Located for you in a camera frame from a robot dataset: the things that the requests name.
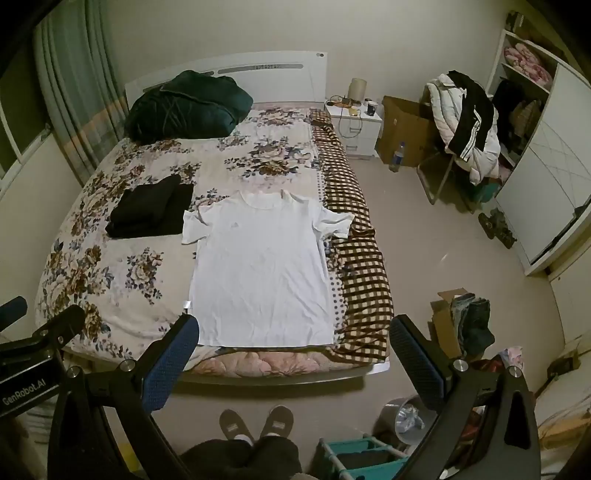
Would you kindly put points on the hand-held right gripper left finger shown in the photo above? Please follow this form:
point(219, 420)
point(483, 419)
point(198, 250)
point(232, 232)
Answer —
point(171, 364)

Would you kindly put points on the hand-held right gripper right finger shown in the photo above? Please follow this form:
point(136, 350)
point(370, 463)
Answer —
point(415, 364)

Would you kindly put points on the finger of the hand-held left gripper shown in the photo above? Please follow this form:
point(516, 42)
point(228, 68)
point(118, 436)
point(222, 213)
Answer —
point(67, 321)
point(11, 310)

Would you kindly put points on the white t-shirt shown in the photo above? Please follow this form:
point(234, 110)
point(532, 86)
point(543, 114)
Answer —
point(258, 277)

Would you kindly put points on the pile of dark clothes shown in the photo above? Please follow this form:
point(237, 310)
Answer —
point(475, 323)

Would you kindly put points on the black folded clothes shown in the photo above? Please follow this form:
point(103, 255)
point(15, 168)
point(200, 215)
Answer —
point(147, 207)

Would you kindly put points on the chair with piled clothes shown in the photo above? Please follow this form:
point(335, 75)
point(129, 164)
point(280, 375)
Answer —
point(445, 110)

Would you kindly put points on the hanging dark clothes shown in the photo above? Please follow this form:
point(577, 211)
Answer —
point(508, 110)

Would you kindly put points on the small cardboard box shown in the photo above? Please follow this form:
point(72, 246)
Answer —
point(443, 323)

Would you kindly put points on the round trash bin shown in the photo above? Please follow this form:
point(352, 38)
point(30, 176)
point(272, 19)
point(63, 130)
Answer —
point(408, 420)

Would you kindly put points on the grey slipper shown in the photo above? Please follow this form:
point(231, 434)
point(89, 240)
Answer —
point(277, 421)
point(235, 427)

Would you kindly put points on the brown checked blanket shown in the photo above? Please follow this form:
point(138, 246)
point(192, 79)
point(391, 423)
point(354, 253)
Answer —
point(364, 286)

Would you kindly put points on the teal laundry basket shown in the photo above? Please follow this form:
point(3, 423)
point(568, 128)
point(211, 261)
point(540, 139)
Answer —
point(351, 454)

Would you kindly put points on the person's legs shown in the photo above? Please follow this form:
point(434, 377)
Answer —
point(240, 461)

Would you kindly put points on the dark patterned slipper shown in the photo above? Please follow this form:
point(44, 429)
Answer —
point(490, 221)
point(507, 237)

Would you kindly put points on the white framed window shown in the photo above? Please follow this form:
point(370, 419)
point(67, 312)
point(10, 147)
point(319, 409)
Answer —
point(18, 129)

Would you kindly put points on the folding chair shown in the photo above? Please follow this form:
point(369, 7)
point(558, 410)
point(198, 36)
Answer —
point(438, 175)

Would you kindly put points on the plastic water bottle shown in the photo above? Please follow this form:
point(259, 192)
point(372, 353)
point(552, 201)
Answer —
point(397, 157)

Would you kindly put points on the white wardrobe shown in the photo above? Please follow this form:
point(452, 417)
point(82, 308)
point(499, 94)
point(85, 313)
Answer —
point(540, 184)

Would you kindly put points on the green striped curtain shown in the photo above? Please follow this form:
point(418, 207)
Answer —
point(74, 83)

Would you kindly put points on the large cardboard box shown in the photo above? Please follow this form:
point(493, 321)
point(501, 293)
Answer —
point(406, 129)

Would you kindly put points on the white nightstand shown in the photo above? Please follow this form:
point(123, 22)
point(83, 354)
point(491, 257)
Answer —
point(364, 134)

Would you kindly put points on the dark green duvet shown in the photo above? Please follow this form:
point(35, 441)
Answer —
point(184, 106)

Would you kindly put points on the black white-striped garment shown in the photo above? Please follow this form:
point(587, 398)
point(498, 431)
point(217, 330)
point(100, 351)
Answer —
point(471, 115)

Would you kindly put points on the dark mug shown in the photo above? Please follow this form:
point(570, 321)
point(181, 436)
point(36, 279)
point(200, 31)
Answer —
point(371, 108)

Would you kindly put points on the beige table lamp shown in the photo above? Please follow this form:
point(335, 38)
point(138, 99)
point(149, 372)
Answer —
point(358, 88)

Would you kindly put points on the pink floral folded quilt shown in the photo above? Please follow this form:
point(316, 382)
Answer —
point(526, 62)

